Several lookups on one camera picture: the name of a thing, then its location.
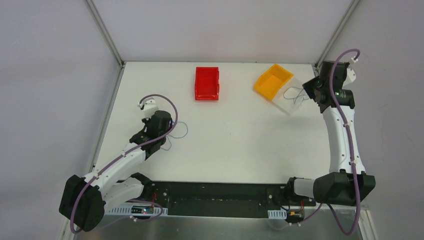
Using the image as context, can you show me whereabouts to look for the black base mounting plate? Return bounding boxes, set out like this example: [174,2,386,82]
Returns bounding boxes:
[137,181,316,219]

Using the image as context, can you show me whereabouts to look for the white cable duct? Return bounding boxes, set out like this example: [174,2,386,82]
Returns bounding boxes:
[267,209,287,220]
[105,203,168,217]

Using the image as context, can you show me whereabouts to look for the blue wire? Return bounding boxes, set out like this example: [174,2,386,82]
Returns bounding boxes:
[283,86,311,106]
[160,120,189,152]

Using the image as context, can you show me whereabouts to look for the clear white plastic bin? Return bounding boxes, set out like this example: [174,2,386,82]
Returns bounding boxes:
[271,77,310,115]

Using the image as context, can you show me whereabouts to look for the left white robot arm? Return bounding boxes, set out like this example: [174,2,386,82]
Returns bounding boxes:
[58,110,173,232]

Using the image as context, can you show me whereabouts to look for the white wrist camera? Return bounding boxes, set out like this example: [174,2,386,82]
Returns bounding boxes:
[138,97,159,120]
[344,64,356,86]

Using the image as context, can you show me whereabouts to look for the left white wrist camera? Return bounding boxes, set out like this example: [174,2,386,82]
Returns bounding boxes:
[138,97,159,120]

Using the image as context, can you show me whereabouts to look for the yellow plastic bin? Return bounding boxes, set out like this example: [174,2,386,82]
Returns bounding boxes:
[253,64,294,101]

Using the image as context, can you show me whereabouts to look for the right white cable duct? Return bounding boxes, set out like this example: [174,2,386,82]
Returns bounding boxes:
[267,209,287,220]

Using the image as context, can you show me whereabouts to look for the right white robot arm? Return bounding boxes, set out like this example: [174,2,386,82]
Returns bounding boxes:
[281,61,376,206]

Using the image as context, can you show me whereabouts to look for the red plastic bin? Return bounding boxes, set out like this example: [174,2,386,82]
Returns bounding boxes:
[194,66,220,101]

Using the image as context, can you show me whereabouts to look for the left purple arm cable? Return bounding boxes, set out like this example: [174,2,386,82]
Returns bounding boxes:
[69,94,179,235]

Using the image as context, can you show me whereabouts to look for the left white cable duct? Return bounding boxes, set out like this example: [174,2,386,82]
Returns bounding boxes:
[105,203,168,217]

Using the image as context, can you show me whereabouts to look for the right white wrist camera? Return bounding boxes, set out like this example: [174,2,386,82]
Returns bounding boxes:
[344,64,356,86]

